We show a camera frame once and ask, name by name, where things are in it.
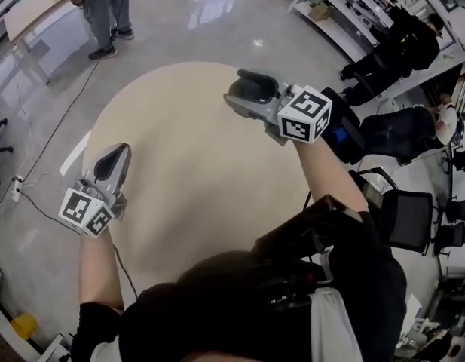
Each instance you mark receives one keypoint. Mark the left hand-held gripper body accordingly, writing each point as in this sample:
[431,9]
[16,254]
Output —
[79,209]

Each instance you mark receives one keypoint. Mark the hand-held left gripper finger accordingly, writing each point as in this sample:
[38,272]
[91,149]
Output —
[100,164]
[121,175]

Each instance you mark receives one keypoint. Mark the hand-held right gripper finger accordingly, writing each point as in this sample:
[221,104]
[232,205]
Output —
[260,77]
[254,111]

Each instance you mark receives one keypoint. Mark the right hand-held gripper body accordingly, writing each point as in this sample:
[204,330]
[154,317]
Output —
[303,115]

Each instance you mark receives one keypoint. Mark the black oblong case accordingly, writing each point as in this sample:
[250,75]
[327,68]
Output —
[251,91]

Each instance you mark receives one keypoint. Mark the person's left forearm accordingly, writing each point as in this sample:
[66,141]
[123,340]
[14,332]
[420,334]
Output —
[100,270]

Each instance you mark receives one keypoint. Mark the person's right forearm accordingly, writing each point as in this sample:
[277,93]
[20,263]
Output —
[326,172]

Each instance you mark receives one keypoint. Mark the white floor tape strip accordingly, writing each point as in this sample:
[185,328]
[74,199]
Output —
[74,153]

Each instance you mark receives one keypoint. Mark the white power strip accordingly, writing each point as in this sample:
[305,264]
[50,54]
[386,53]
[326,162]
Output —
[16,189]

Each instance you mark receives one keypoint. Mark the white shelving unit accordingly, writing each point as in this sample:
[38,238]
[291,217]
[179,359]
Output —
[341,36]

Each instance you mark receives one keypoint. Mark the cardboard box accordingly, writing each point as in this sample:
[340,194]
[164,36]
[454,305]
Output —
[320,11]

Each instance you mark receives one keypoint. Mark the black high-back office chair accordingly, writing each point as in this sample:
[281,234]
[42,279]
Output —
[398,130]

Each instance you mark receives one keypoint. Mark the grey box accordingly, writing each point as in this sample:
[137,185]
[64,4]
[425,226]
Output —
[373,194]

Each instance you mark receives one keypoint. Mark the yellow bin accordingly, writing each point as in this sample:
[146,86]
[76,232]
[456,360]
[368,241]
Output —
[24,326]

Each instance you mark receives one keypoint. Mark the person's black and white clothing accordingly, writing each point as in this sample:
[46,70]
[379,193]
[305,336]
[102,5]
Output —
[202,315]

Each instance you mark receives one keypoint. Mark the rectangular wooden white-legged table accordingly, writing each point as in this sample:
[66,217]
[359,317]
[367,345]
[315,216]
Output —
[32,10]

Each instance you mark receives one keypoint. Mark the round beige pedestal table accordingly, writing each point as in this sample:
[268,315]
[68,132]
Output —
[187,164]

